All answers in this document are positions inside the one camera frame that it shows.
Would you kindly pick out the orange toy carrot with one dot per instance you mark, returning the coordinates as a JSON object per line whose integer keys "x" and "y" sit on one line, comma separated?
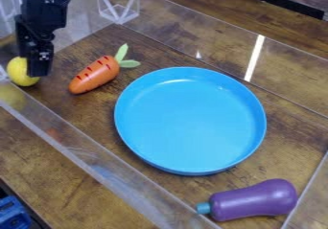
{"x": 100, "y": 71}

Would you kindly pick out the yellow toy lemon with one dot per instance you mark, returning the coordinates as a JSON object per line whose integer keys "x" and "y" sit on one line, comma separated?
{"x": 16, "y": 71}

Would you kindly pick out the clear acrylic enclosure wall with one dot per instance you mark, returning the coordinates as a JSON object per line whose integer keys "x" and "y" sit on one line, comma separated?
{"x": 63, "y": 159}

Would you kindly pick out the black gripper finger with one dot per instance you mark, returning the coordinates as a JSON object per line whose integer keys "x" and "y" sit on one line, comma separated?
{"x": 39, "y": 59}
{"x": 21, "y": 44}

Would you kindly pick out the purple toy eggplant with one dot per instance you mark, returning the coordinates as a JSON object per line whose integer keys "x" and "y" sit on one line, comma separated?
{"x": 269, "y": 198}

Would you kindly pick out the round blue tray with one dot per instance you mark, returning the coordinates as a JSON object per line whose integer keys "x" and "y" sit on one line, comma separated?
{"x": 190, "y": 120}

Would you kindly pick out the blue plastic crate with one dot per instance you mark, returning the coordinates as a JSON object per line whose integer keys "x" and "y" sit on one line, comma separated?
{"x": 13, "y": 216}

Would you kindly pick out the black bar on floor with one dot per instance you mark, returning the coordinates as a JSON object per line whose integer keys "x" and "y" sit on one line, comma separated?
{"x": 295, "y": 6}

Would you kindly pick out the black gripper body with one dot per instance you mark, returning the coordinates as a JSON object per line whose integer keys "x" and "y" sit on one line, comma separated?
{"x": 40, "y": 18}

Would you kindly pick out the clear acrylic corner bracket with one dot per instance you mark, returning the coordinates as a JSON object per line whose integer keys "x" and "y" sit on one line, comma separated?
{"x": 116, "y": 13}

